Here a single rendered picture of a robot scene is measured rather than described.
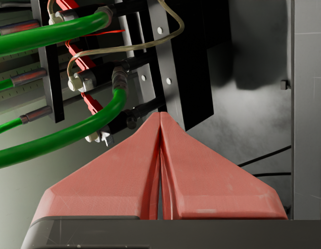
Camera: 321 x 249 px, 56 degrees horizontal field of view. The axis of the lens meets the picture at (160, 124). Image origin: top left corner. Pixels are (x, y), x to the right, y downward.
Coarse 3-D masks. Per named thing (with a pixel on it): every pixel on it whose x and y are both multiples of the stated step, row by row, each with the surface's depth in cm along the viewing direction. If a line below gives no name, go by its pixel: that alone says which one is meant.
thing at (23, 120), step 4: (20, 116) 56; (24, 116) 56; (12, 120) 56; (16, 120) 56; (20, 120) 56; (24, 120) 56; (4, 124) 54; (8, 124) 55; (12, 124) 55; (16, 124) 56; (20, 124) 56; (0, 128) 54; (4, 128) 54; (8, 128) 55; (0, 132) 54
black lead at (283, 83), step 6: (282, 84) 50; (282, 150) 48; (264, 156) 47; (270, 156) 48; (246, 162) 47; (252, 162) 47; (252, 174) 49; (258, 174) 49; (264, 174) 49; (270, 174) 49; (276, 174) 49; (282, 174) 50; (288, 174) 50
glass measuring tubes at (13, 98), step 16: (64, 48) 64; (80, 48) 67; (96, 48) 69; (0, 64) 57; (16, 64) 58; (32, 64) 63; (96, 64) 69; (0, 80) 59; (64, 80) 66; (0, 96) 60; (16, 96) 60; (32, 96) 62; (0, 112) 60
